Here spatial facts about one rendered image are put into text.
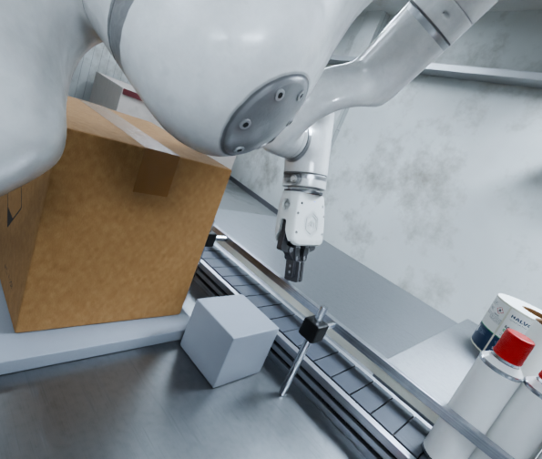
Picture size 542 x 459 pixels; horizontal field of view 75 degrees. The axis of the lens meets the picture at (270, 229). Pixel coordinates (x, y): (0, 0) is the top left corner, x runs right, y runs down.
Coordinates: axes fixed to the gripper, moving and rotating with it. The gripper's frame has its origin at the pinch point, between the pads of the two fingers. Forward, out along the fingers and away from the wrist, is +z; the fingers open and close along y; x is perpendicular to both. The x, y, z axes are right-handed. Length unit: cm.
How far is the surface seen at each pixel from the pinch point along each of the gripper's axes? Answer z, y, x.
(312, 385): 16.5, -6.2, -11.2
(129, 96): -155, 171, 448
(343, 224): -12, 352, 196
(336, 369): 14.3, -1.9, -12.7
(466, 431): 13.6, -5.0, -33.0
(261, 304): 7.7, -2.5, 5.1
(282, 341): 11.6, -6.2, -4.0
